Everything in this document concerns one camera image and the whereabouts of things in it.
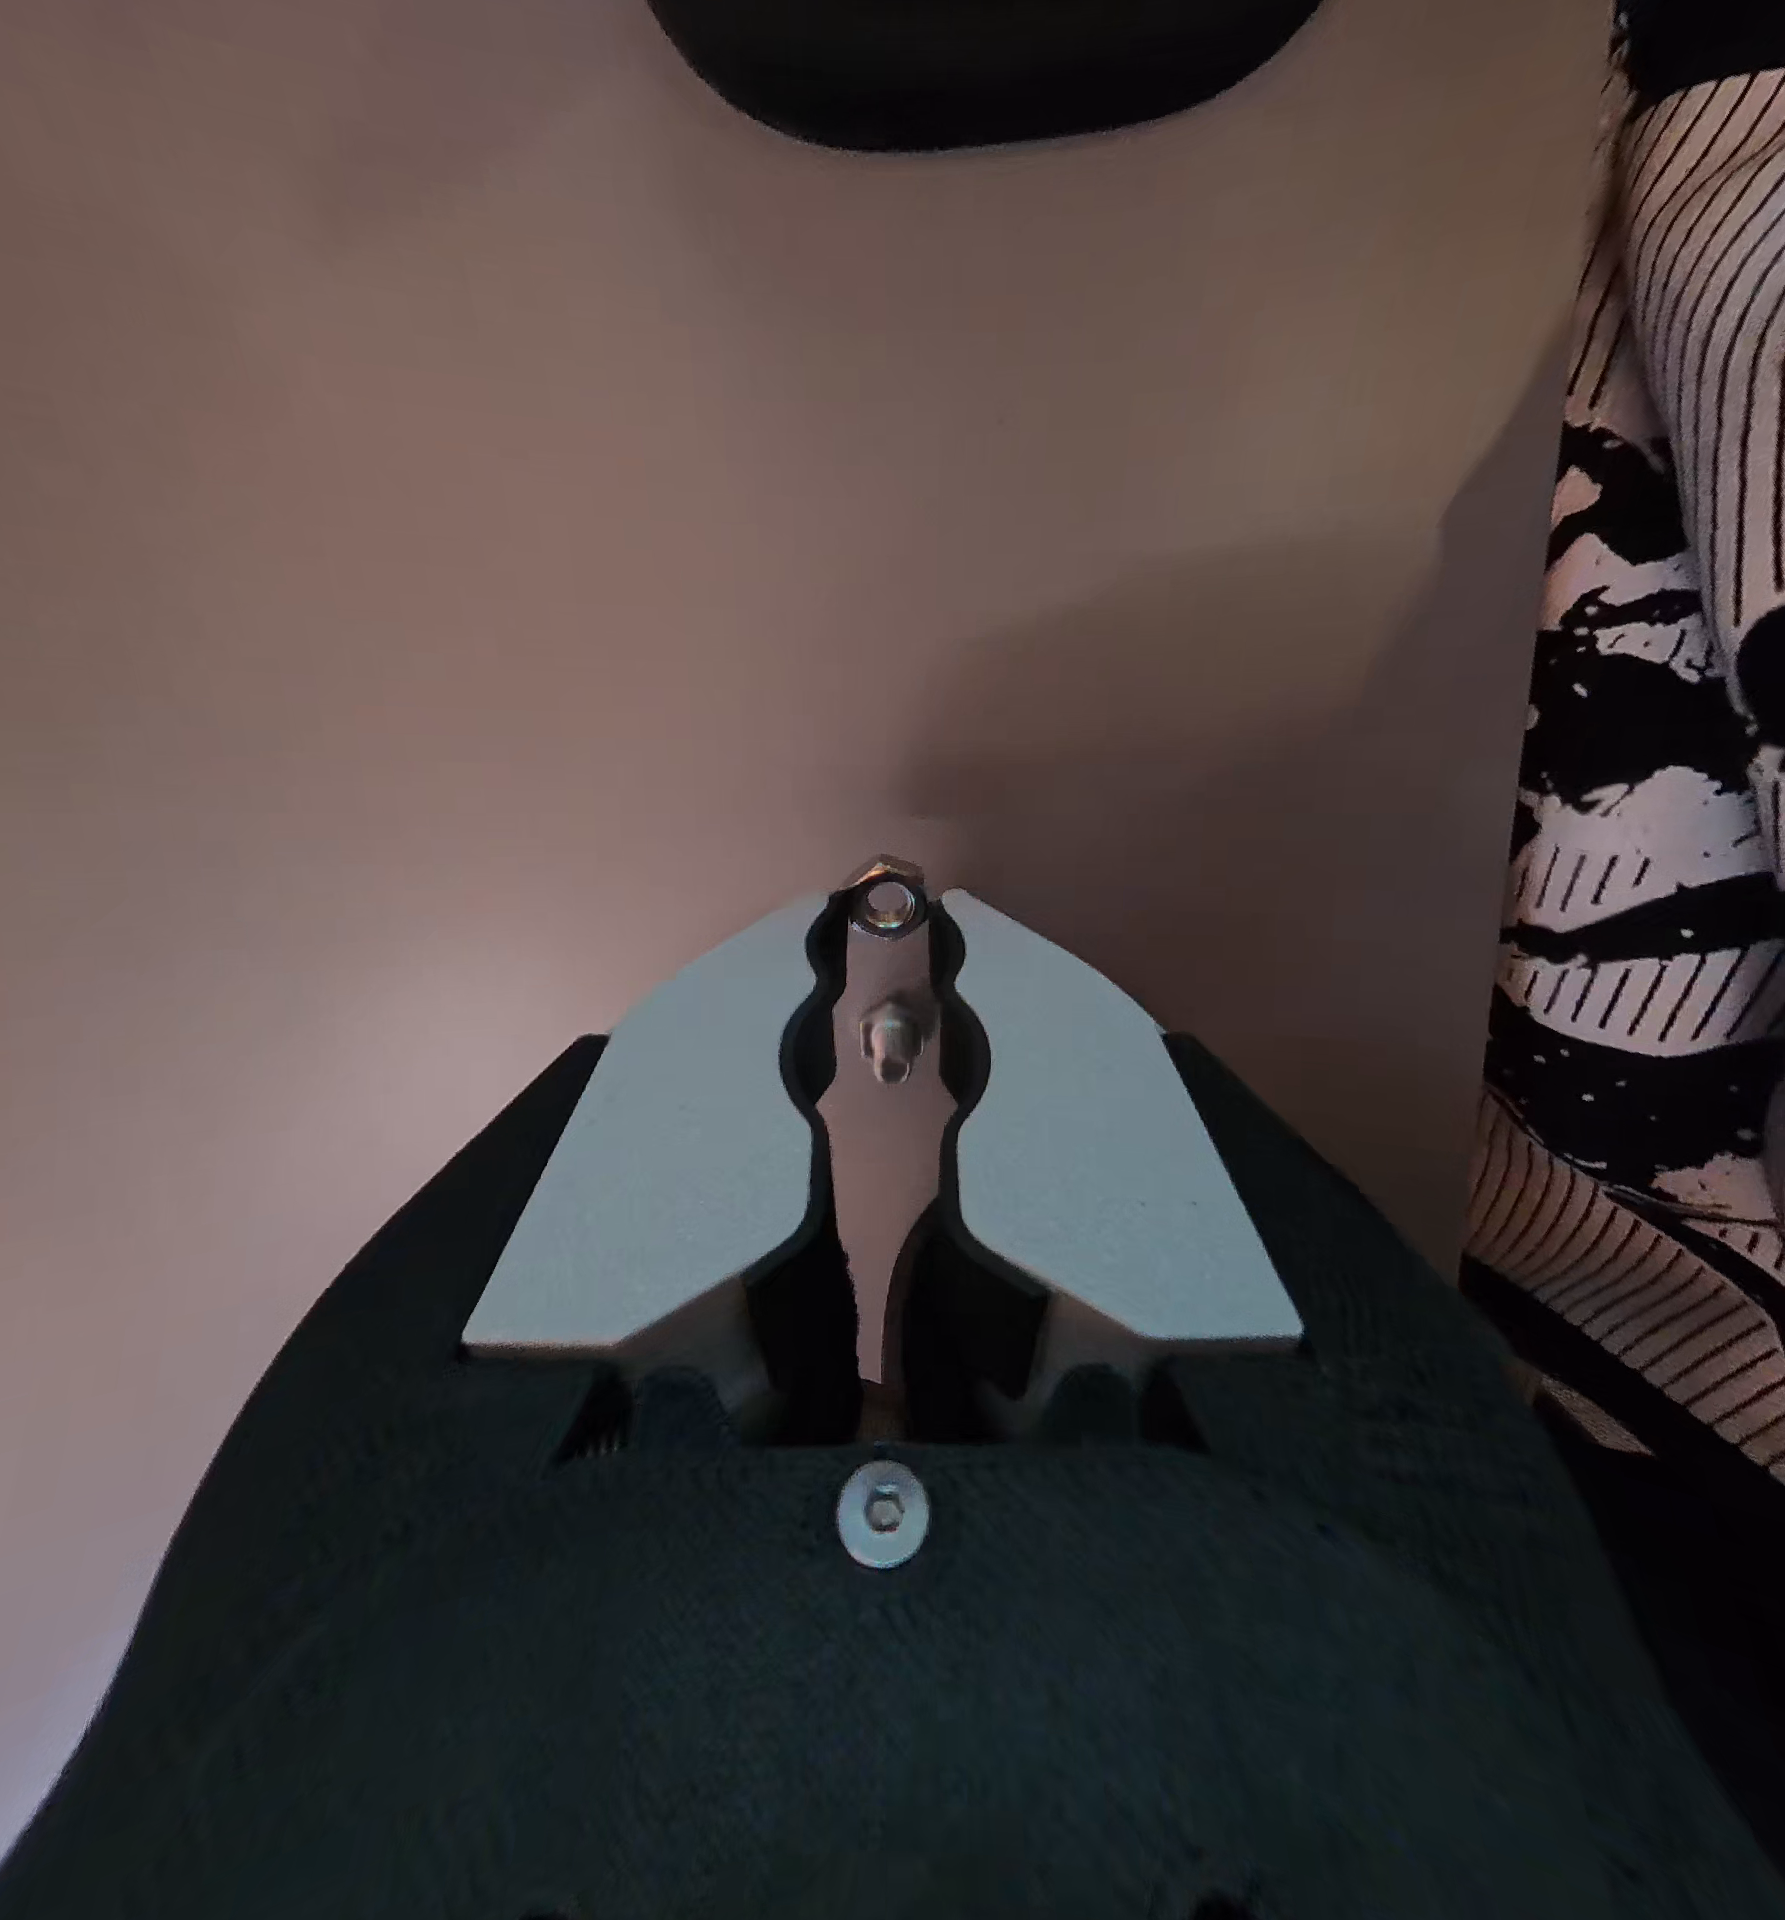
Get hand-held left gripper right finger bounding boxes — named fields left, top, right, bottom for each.
left=894, top=886, right=1304, bottom=1415

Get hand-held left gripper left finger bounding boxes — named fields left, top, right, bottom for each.
left=459, top=886, right=868, bottom=1415

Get silver bolt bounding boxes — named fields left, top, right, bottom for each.
left=832, top=856, right=929, bottom=944

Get black white patterned pants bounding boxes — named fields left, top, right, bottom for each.
left=1459, top=0, right=1785, bottom=1534

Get black honeycomb wrist rest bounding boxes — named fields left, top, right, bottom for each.
left=645, top=0, right=1332, bottom=152

